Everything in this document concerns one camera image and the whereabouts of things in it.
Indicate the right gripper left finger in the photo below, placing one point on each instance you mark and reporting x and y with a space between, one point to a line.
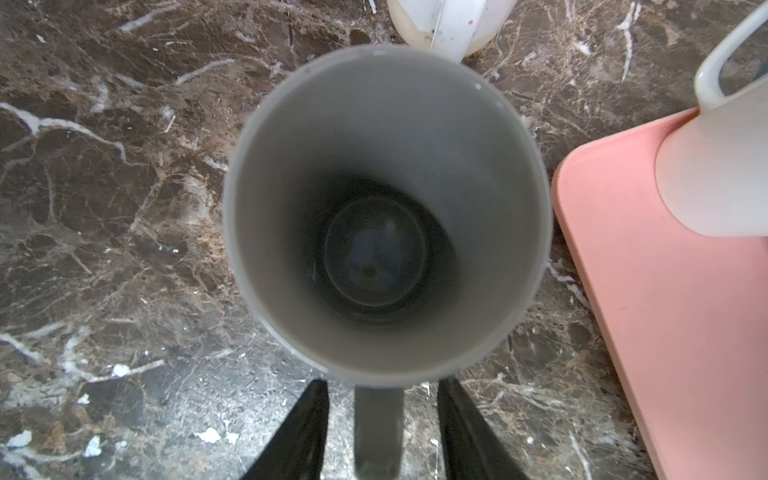
296 450

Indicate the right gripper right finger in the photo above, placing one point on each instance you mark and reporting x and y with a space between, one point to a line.
471 450

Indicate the dark grey mug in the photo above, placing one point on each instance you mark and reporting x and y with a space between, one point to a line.
387 216

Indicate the speckled cream mug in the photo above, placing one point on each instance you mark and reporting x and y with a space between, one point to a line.
452 29

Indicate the white ribbed mug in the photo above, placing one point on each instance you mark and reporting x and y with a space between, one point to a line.
711 173

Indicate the pink plastic tray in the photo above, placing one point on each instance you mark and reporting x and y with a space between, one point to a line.
684 316

